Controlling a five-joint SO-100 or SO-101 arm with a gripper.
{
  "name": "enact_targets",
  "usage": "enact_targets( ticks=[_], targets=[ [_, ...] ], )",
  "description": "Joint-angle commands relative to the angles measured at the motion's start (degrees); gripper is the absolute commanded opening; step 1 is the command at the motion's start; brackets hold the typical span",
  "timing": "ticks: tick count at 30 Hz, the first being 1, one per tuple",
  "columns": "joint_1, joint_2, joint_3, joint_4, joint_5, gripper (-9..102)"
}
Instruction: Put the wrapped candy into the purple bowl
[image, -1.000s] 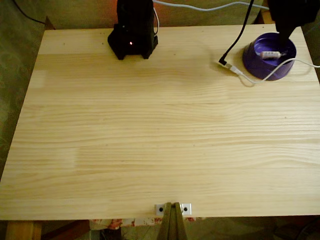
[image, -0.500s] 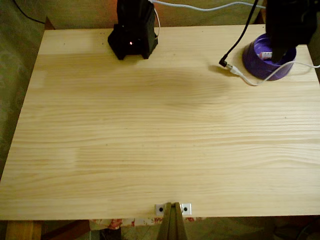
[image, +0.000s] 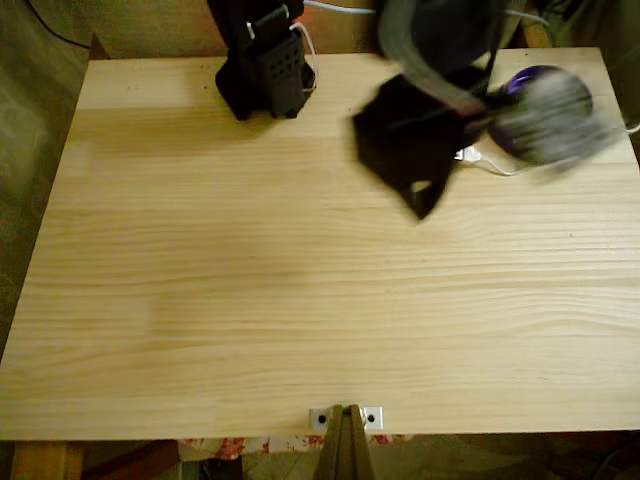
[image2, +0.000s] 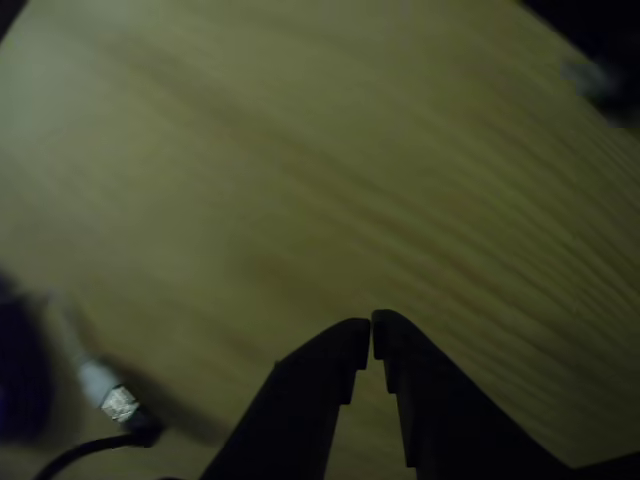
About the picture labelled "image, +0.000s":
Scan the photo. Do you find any white USB cable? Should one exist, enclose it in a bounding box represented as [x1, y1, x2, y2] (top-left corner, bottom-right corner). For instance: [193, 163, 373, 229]
[452, 122, 640, 177]

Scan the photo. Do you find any grey-white cable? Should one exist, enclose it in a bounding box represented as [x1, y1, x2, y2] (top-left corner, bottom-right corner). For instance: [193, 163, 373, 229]
[303, 0, 551, 27]

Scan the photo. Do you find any wooden table leg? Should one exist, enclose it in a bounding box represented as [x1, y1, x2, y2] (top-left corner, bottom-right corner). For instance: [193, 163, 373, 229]
[10, 440, 85, 480]

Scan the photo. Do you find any thin black cable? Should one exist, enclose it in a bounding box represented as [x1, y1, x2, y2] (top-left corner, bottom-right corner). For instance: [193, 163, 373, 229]
[24, 0, 94, 49]

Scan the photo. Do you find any purple plastic bowl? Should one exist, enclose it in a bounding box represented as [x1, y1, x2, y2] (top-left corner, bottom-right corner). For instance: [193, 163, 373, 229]
[486, 64, 597, 164]

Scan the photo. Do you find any floral cloth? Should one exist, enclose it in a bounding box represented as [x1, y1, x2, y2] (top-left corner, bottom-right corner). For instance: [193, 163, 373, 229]
[177, 433, 412, 480]

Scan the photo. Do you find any wooden camera post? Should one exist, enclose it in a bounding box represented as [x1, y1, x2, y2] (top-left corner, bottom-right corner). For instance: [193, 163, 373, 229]
[316, 403, 377, 480]

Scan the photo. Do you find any white metal bracket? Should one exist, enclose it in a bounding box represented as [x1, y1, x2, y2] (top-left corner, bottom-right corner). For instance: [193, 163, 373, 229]
[308, 405, 385, 432]

